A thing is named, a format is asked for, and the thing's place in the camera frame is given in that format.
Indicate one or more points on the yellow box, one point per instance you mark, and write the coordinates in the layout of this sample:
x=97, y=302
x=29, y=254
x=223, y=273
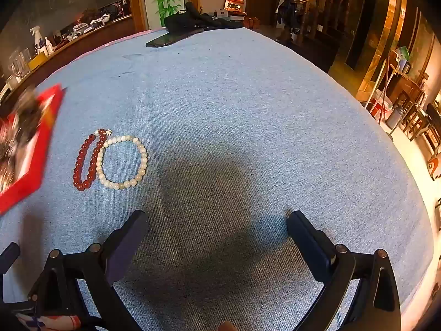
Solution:
x=37, y=62

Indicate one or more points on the grey bin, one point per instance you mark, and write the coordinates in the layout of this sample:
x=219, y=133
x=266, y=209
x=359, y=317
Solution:
x=394, y=117

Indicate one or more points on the black smartphone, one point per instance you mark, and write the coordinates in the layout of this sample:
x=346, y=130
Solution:
x=168, y=39

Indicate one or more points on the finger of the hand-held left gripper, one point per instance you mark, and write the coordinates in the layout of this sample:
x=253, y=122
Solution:
x=8, y=258

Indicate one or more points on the small white pump bottle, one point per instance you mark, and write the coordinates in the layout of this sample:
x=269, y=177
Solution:
x=49, y=46

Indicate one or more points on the white spray bottle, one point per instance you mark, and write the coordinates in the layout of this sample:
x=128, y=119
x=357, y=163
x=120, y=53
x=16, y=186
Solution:
x=36, y=39

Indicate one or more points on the blue tablecloth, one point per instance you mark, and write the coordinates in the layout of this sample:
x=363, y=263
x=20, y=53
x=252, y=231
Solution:
x=241, y=110

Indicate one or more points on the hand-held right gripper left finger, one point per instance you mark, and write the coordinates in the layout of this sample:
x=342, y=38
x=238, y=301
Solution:
x=126, y=244

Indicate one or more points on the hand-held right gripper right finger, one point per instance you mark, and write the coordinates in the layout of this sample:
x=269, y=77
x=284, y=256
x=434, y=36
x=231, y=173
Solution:
x=310, y=248

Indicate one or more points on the curved wooden counter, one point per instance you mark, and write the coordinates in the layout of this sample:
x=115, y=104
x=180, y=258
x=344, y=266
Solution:
x=86, y=44

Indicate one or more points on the red box with white lining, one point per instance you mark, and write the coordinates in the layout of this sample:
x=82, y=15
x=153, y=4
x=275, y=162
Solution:
x=34, y=167

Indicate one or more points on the wooden chair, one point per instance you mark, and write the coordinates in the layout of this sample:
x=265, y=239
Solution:
x=418, y=117

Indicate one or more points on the black cloth bag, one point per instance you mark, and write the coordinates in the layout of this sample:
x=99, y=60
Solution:
x=186, y=20

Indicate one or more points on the orange box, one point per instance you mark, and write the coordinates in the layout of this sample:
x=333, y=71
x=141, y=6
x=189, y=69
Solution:
x=234, y=4

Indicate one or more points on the dark hanging clothes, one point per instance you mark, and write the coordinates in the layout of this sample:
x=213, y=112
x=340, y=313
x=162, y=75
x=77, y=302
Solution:
x=287, y=13

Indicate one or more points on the wooden stair railing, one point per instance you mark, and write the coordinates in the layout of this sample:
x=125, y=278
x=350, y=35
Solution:
x=324, y=10

